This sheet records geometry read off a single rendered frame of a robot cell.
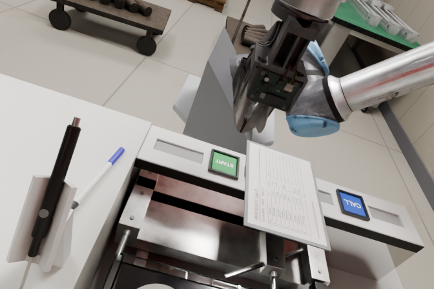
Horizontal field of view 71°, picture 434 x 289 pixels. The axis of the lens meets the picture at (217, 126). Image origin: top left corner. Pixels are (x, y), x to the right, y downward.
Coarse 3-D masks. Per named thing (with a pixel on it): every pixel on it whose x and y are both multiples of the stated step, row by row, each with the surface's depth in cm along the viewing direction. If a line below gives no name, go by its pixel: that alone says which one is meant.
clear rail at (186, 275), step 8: (128, 256) 44; (136, 256) 44; (128, 264) 43; (136, 264) 43; (144, 264) 43; (152, 264) 44; (160, 264) 44; (160, 272) 44; (168, 272) 44; (176, 272) 44; (184, 272) 44; (192, 272) 45; (192, 280) 44; (200, 280) 44; (208, 280) 45; (216, 280) 45; (224, 280) 46; (224, 288) 45; (232, 288) 45; (248, 288) 46
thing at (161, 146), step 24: (144, 144) 53; (168, 144) 56; (192, 144) 57; (192, 168) 53; (240, 168) 57; (360, 192) 63; (336, 216) 55; (384, 216) 60; (408, 216) 62; (408, 240) 56
